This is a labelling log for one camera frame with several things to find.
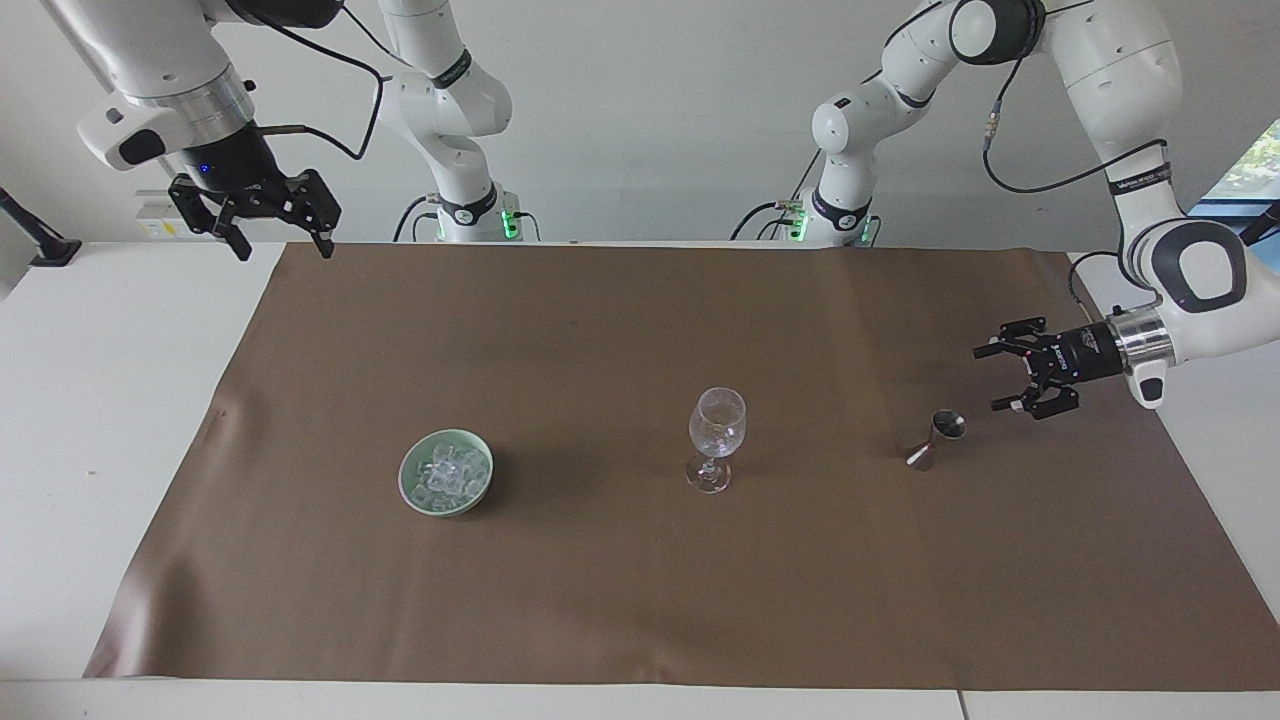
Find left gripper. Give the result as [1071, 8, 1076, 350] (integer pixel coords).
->
[972, 316, 1128, 422]

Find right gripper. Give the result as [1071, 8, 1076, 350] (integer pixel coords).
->
[166, 122, 344, 263]

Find clear wine glass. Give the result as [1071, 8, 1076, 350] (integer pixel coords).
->
[684, 386, 749, 495]

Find steel double jigger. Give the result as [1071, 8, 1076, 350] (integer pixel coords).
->
[905, 408, 968, 472]

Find black stand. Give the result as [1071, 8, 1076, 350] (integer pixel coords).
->
[1238, 199, 1280, 248]
[0, 187, 83, 268]

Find window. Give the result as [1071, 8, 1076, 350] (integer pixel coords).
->
[1198, 117, 1280, 204]

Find pale green ceramic bowl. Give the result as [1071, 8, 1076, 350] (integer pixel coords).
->
[398, 428, 496, 519]

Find black cable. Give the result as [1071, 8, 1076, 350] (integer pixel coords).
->
[235, 4, 387, 162]
[1066, 249, 1167, 331]
[981, 55, 1171, 195]
[729, 148, 827, 242]
[392, 194, 442, 244]

